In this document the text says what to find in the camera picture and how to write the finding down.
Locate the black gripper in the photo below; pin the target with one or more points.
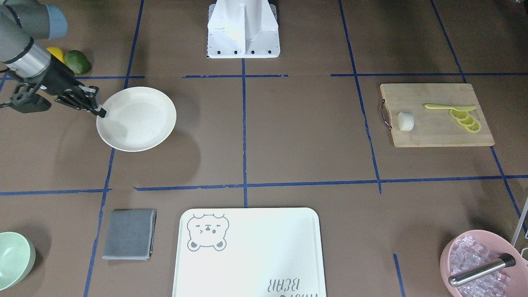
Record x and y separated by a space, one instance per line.
59 79

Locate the white round plate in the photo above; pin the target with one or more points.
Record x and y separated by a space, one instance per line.
137 119

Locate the white steamed bun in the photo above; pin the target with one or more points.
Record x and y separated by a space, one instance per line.
406 121

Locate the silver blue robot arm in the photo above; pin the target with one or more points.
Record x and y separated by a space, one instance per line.
22 24

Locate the white bear tray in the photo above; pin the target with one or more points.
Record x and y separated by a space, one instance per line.
249 252

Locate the green avocado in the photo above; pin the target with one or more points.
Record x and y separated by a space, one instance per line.
77 62

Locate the yellow lemon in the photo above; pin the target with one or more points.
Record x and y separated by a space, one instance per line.
57 53

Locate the grey folded cloth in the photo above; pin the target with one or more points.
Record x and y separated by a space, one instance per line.
130 235

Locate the mint green bowl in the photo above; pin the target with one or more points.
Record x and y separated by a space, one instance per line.
17 258

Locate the wooden cutting board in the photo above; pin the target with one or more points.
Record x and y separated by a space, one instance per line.
433 128

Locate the pink bowl with ice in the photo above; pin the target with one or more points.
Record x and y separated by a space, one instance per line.
473 248

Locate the metal black ice scoop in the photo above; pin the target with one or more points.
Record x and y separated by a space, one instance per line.
504 260

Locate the cup drying rack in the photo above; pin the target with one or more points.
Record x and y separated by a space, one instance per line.
520 235

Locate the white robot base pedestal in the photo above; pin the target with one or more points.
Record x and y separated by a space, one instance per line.
242 29

